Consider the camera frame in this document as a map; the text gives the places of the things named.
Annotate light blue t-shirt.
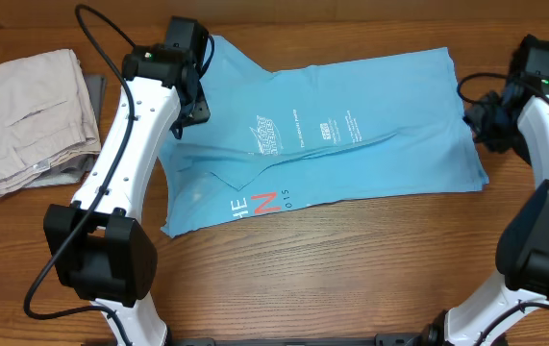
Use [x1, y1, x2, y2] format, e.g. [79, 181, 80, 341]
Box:
[160, 37, 488, 236]

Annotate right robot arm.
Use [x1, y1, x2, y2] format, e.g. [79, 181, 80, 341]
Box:
[374, 35, 549, 346]

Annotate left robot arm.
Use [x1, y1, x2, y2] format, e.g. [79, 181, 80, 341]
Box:
[43, 17, 214, 345]

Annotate black garment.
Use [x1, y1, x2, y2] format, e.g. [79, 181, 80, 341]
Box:
[504, 35, 549, 120]

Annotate folded beige trousers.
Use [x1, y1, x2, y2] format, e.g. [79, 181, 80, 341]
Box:
[0, 49, 101, 197]

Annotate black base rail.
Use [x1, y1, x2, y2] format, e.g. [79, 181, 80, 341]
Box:
[163, 332, 445, 346]

